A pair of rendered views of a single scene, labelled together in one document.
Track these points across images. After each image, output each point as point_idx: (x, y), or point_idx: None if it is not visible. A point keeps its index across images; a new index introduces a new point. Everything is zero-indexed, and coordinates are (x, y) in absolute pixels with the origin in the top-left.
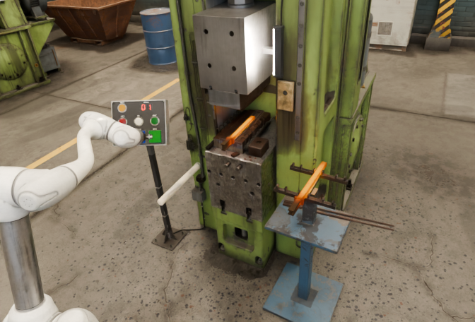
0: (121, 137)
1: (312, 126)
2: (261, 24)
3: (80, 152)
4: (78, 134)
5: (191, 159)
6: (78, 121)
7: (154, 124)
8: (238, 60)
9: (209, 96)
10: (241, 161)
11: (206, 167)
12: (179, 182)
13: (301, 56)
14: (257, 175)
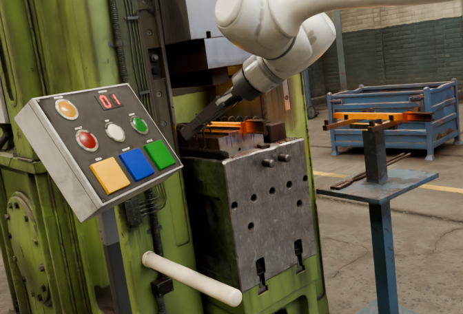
0: (329, 18)
1: (297, 80)
2: None
3: None
4: None
5: (130, 257)
6: None
7: (144, 131)
8: None
9: (207, 52)
10: (280, 147)
11: (165, 251)
12: (192, 270)
13: None
14: (302, 160)
